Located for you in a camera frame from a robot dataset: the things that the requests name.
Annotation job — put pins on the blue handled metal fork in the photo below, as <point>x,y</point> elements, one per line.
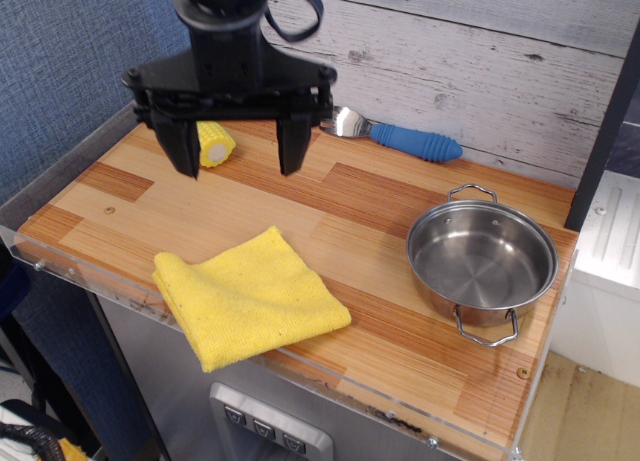
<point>428,146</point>

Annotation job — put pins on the silver dispenser button panel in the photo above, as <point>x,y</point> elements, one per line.
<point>250,429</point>

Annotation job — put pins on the yellow toy on floor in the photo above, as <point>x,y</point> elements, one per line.
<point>72,452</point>

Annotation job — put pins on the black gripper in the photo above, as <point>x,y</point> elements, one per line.
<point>230,71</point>

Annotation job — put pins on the stainless steel pot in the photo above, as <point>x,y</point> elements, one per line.
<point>482,264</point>

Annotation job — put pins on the toy corn cob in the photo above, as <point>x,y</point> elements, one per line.
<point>216,144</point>

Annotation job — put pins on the clear acrylic table guard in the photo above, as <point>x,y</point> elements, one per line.
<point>364,424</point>

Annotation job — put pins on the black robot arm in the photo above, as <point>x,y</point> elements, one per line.
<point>230,72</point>

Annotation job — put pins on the black vertical post right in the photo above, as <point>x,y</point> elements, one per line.
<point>619,103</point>

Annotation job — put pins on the yellow towel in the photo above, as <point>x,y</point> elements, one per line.
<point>248,300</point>

